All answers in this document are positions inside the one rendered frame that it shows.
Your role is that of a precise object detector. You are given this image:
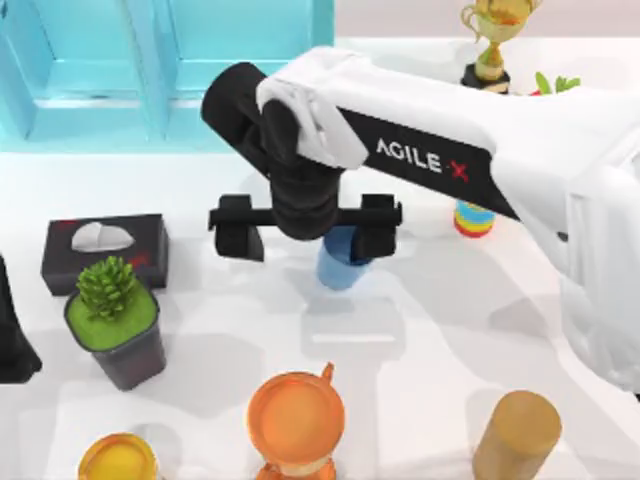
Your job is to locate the tan wooden cylinder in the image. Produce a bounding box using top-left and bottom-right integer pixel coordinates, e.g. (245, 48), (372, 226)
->
(471, 389), (564, 480)

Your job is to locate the stack of coloured rings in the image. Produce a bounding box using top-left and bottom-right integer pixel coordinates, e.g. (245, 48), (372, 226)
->
(452, 199), (497, 241)

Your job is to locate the light blue cup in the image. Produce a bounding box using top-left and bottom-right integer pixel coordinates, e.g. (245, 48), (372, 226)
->
(315, 227), (374, 293)

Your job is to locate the gold trophy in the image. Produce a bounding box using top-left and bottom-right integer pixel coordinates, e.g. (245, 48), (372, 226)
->
(459, 0), (545, 94)

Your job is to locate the orange translucent cup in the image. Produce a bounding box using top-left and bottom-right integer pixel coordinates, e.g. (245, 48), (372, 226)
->
(246, 361), (348, 480)

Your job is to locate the black tissue box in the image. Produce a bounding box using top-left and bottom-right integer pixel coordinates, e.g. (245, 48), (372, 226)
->
(40, 213), (171, 298)

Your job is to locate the yellow translucent cup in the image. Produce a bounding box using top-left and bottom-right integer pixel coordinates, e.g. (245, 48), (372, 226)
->
(76, 432), (159, 480)

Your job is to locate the grey pot with green plant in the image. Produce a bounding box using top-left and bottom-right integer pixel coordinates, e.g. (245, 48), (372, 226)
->
(63, 255), (168, 392)

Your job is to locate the red and green plant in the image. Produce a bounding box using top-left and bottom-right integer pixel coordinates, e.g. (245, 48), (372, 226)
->
(528, 71), (582, 99)

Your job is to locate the light blue rack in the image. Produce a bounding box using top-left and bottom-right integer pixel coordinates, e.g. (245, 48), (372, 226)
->
(0, 0), (334, 154)

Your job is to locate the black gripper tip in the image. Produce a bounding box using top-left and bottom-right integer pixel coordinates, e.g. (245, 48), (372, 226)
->
(0, 254), (44, 386)

